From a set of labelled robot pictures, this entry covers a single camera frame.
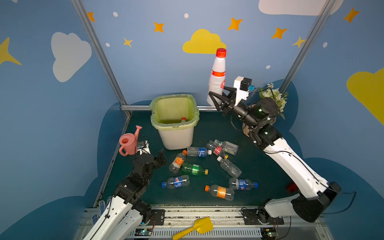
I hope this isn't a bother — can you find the white bottle red label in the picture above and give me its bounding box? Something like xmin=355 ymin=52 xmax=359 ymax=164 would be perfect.
xmin=209 ymin=48 xmax=227 ymax=95

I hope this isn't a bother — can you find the clear bottle blue label white cap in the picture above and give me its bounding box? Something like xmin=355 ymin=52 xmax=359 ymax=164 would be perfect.
xmin=182 ymin=147 xmax=212 ymax=157

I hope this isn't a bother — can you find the clear bottle white cap green label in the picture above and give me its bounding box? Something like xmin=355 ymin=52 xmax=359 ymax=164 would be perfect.
xmin=214 ymin=140 xmax=239 ymax=156

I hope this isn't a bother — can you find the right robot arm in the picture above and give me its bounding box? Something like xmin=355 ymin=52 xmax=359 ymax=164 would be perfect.
xmin=209 ymin=87 xmax=341 ymax=225

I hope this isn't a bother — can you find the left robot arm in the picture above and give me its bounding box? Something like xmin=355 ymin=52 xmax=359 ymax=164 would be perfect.
xmin=84 ymin=151 xmax=166 ymax=240

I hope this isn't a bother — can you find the white plastic waste bin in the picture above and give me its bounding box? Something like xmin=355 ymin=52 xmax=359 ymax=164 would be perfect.
xmin=151 ymin=96 xmax=197 ymax=151

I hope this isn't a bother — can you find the green bin liner bag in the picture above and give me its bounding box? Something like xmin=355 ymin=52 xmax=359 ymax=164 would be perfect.
xmin=150 ymin=94 xmax=200 ymax=131

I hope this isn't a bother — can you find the clear bottle orange label upper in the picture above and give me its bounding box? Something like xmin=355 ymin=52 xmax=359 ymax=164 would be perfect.
xmin=169 ymin=150 xmax=188 ymax=174

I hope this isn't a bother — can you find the clear bottle orange label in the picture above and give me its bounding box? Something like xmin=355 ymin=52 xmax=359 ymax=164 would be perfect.
xmin=205 ymin=185 xmax=235 ymax=201
xmin=169 ymin=150 xmax=188 ymax=174

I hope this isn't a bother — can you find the pepsi bottle blue cap left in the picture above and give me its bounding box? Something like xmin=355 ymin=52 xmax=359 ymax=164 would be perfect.
xmin=161 ymin=175 xmax=190 ymax=189

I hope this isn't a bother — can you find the pepsi bottle blue cap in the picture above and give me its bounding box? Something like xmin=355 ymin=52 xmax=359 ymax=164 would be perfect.
xmin=229 ymin=178 xmax=259 ymax=191
xmin=161 ymin=175 xmax=190 ymax=189

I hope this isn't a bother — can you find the green plastic bottle yellow cap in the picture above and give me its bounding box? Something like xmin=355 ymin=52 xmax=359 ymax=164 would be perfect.
xmin=181 ymin=163 xmax=209 ymax=176

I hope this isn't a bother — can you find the pink watering can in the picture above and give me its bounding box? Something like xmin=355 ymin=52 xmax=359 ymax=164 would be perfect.
xmin=119 ymin=125 xmax=143 ymax=157

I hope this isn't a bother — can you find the white artificial flower plant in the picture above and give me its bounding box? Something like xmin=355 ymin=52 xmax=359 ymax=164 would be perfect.
xmin=259 ymin=83 xmax=288 ymax=120

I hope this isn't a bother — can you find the clear bottle red label yellow cap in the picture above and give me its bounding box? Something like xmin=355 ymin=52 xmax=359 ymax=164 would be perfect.
xmin=207 ymin=141 xmax=229 ymax=159

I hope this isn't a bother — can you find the clear bottle white cap ribbed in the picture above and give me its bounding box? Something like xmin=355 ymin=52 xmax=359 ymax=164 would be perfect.
xmin=217 ymin=156 xmax=242 ymax=178

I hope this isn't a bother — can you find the blue dotted work glove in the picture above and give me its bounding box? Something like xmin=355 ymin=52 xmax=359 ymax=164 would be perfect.
xmin=92 ymin=197 xmax=112 ymax=225

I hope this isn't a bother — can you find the left controller board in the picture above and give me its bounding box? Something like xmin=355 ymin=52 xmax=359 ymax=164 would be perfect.
xmin=135 ymin=229 xmax=153 ymax=238

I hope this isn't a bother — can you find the controller board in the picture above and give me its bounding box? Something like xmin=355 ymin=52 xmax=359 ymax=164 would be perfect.
xmin=261 ymin=228 xmax=279 ymax=240
xmin=135 ymin=229 xmax=153 ymax=238

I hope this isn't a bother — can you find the clear bottle orange label lower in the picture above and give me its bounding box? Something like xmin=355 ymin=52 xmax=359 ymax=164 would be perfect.
xmin=205 ymin=185 xmax=235 ymax=201

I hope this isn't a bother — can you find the pepsi bottle blue cap right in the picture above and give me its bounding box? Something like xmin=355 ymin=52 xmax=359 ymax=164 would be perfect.
xmin=229 ymin=178 xmax=259 ymax=191

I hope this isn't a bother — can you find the yellow toy shovel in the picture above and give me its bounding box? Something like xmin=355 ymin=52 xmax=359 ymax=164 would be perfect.
xmin=173 ymin=217 xmax=214 ymax=240

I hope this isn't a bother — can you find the right controller board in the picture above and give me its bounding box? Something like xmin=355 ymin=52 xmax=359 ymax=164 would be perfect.
xmin=261 ymin=228 xmax=279 ymax=240

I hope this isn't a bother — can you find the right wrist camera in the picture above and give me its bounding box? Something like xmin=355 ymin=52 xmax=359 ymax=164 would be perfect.
xmin=234 ymin=76 xmax=252 ymax=106

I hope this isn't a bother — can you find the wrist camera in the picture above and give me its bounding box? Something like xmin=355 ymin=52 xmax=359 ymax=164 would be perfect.
xmin=137 ymin=141 xmax=151 ymax=155
xmin=234 ymin=76 xmax=252 ymax=106

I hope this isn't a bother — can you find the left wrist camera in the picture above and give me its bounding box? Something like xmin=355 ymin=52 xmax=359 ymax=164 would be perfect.
xmin=137 ymin=141 xmax=151 ymax=155

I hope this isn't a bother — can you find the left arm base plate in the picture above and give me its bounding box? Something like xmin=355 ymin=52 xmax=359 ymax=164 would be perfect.
xmin=141 ymin=209 xmax=166 ymax=226

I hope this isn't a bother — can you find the aluminium back frame rail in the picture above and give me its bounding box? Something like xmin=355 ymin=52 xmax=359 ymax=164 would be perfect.
xmin=121 ymin=105 xmax=217 ymax=113

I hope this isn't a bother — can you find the front aluminium rail bed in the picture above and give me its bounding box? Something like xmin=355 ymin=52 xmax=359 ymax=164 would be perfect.
xmin=106 ymin=206 xmax=333 ymax=240

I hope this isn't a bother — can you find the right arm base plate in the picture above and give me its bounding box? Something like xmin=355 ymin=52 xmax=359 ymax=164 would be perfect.
xmin=240 ymin=208 xmax=285 ymax=225

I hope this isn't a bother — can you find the right aluminium frame post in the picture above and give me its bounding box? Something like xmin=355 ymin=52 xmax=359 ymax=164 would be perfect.
xmin=279 ymin=0 xmax=337 ymax=93

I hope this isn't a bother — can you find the aluminium frame post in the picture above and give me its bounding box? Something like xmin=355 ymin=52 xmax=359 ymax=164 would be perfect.
xmin=279 ymin=0 xmax=337 ymax=93
xmin=71 ymin=0 xmax=127 ymax=107

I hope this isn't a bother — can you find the left aluminium frame post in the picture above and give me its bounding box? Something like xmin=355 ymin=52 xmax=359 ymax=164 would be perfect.
xmin=71 ymin=0 xmax=127 ymax=107

